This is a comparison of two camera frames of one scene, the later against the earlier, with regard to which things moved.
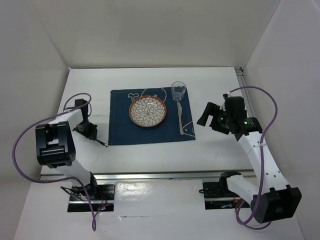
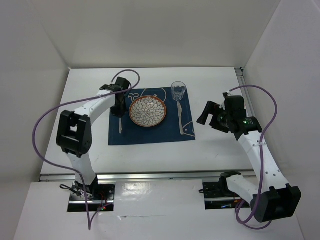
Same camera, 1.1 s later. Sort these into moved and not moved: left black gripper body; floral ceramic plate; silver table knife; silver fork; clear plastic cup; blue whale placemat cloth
Moved: silver fork; left black gripper body
Not moved: blue whale placemat cloth; clear plastic cup; silver table knife; floral ceramic plate
